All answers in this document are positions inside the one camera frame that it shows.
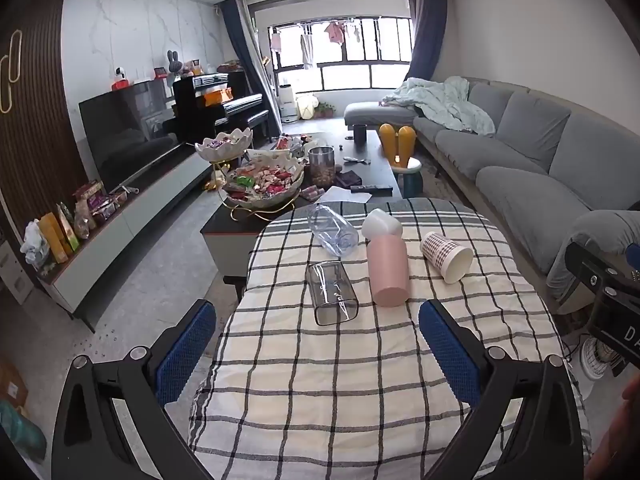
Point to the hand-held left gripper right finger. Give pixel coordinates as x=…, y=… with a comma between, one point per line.
x=449, y=355

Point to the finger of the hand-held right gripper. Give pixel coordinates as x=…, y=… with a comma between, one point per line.
x=600, y=272

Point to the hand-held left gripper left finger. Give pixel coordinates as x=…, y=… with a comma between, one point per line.
x=186, y=355

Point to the clear grey square cup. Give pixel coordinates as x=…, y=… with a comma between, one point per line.
x=332, y=296

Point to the person's right forearm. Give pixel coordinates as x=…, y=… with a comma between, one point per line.
x=622, y=440

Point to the patterned paper cup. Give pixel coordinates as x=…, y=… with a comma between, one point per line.
x=446, y=257

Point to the pink cup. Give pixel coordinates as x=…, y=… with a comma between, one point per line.
x=387, y=275

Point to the white cup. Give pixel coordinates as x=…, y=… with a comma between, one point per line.
x=381, y=224

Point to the clear bluish plastic cup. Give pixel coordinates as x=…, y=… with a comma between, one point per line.
x=332, y=230

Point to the black cup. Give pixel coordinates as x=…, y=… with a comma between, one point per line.
x=360, y=131

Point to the person's grey trouser leg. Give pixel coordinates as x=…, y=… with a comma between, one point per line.
x=587, y=245

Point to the white fan heater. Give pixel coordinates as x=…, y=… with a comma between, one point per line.
x=595, y=360

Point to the checked tablecloth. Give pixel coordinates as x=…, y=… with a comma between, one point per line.
x=350, y=375

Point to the grey sofa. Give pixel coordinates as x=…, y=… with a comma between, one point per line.
x=530, y=180

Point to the grey television cabinet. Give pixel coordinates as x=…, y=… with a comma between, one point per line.
x=130, y=220

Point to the green snack packet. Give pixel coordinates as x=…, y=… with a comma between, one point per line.
x=68, y=230

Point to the cardboard box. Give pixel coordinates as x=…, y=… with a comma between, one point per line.
x=11, y=385

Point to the orange snack packet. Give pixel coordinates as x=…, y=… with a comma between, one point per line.
x=52, y=237

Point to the teal bag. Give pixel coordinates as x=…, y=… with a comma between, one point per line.
x=20, y=430

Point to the black remote control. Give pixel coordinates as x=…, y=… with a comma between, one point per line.
x=371, y=188

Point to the snack packets on TV stand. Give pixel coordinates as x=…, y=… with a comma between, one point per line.
x=92, y=196

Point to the white plastic bag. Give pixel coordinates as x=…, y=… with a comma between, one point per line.
x=32, y=250

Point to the large white candy bowl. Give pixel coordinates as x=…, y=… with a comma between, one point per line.
x=265, y=182

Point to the white sheet of paper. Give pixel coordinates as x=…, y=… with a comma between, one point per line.
x=345, y=195

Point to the dark coffee table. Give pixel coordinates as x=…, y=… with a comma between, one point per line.
x=375, y=170

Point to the yellow child chair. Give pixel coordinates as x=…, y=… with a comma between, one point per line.
x=398, y=155

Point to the small white candy bowl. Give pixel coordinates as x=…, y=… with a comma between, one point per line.
x=223, y=146

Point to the pale crumpled blanket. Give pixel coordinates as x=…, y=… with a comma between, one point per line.
x=447, y=105

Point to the glass jar of nuts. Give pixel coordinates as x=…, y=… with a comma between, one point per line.
x=321, y=165

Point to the flat screen television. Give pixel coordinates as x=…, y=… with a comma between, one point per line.
x=130, y=130

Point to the black piano bench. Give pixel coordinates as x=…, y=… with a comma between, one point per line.
x=260, y=121

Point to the black upright piano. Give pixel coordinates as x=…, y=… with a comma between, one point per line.
x=215, y=105

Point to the white air purifier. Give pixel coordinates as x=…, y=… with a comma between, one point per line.
x=287, y=102

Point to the grey rabbit toy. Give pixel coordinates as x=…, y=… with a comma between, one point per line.
x=173, y=63

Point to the blue grey curtain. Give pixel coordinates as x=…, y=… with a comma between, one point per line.
x=245, y=60
x=426, y=35

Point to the hanging laundry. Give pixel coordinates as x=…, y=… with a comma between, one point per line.
x=335, y=32

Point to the white red security camera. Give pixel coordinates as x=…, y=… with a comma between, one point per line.
x=119, y=79

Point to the gold wall ornament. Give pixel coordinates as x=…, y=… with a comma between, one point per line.
x=12, y=67

